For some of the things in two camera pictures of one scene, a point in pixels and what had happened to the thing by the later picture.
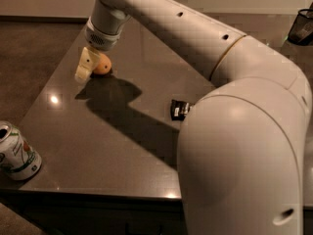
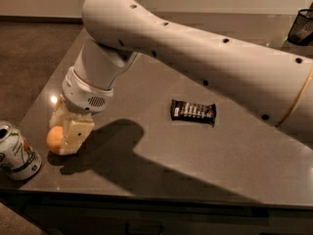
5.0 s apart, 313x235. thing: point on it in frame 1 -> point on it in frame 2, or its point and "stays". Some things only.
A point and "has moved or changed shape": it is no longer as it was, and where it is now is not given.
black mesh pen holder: (301, 30) stays
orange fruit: (104, 66) has moved or changed shape
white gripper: (100, 39) -> (83, 95)
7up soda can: (18, 159) stays
